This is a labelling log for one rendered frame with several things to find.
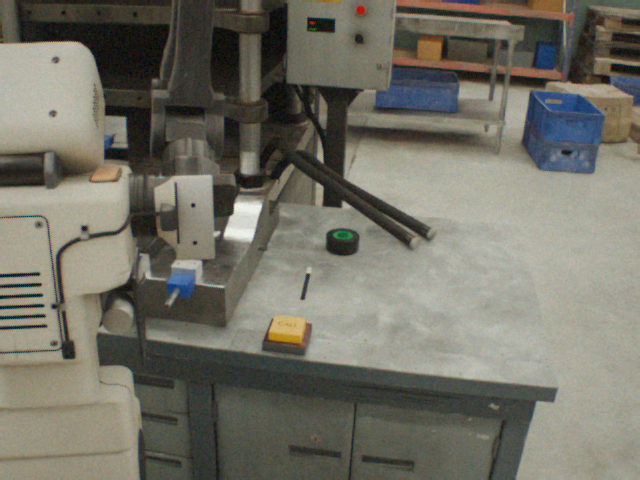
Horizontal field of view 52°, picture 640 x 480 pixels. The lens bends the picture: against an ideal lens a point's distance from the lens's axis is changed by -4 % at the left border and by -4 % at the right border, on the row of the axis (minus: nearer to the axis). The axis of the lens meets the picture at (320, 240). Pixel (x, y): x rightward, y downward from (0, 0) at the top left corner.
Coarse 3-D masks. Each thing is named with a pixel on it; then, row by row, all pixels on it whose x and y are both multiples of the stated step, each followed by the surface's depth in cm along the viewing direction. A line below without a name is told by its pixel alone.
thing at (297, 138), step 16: (224, 128) 252; (272, 128) 254; (288, 128) 255; (304, 128) 256; (224, 144) 235; (288, 144) 238; (304, 144) 251; (144, 160) 218; (160, 160) 219; (224, 160) 220; (272, 160) 224; (288, 176) 225; (272, 192) 201
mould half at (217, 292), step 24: (240, 192) 157; (240, 216) 150; (264, 216) 156; (144, 240) 144; (240, 240) 146; (264, 240) 159; (168, 264) 134; (216, 264) 135; (240, 264) 138; (144, 288) 130; (216, 288) 127; (240, 288) 140; (168, 312) 131; (192, 312) 130; (216, 312) 130
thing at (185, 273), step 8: (176, 264) 128; (184, 264) 128; (192, 264) 129; (200, 264) 129; (176, 272) 128; (184, 272) 128; (192, 272) 127; (200, 272) 130; (168, 280) 125; (176, 280) 125; (184, 280) 126; (192, 280) 126; (168, 288) 125; (176, 288) 124; (184, 288) 124; (192, 288) 127; (176, 296) 123; (184, 296) 125; (168, 304) 120
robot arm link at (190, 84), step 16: (192, 0) 87; (208, 0) 88; (192, 16) 88; (208, 16) 89; (192, 32) 89; (208, 32) 90; (176, 48) 91; (192, 48) 90; (208, 48) 91; (176, 64) 91; (192, 64) 91; (208, 64) 92; (176, 80) 92; (192, 80) 92; (208, 80) 93; (160, 96) 93; (176, 96) 92; (192, 96) 93; (208, 96) 93; (160, 112) 94; (208, 112) 95; (160, 128) 93; (208, 128) 95; (160, 144) 94
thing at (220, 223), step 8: (216, 224) 150; (224, 224) 149; (216, 232) 148; (224, 232) 148; (152, 240) 144; (160, 240) 146; (216, 240) 147; (144, 248) 140; (152, 248) 142; (160, 248) 142; (216, 248) 142; (152, 256) 138
